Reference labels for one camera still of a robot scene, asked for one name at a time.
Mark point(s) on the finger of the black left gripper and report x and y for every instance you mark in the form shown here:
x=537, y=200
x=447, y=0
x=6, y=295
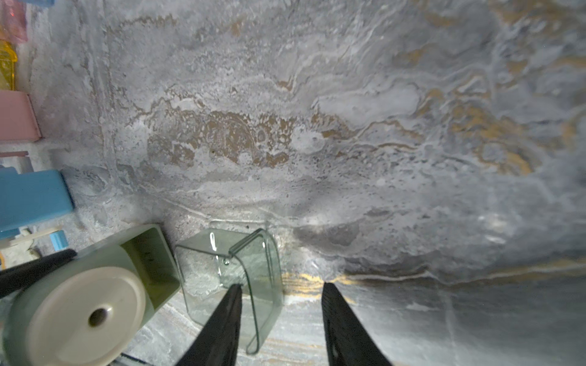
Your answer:
x=24, y=275

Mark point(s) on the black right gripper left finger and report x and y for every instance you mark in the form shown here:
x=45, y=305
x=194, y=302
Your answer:
x=217, y=343

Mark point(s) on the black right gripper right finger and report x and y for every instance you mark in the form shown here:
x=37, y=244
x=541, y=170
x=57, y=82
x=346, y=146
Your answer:
x=347, y=341

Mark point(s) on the blue pencil sharpener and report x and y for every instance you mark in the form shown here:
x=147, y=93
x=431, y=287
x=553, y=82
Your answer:
x=30, y=198

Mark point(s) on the green transparent tray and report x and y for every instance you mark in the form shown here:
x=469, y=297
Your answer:
x=215, y=259

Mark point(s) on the green pencil sharpener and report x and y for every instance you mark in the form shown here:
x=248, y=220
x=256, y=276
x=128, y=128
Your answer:
x=89, y=310

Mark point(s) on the yellow transparent tray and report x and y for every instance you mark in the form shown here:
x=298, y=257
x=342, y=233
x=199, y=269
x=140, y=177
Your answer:
x=8, y=59

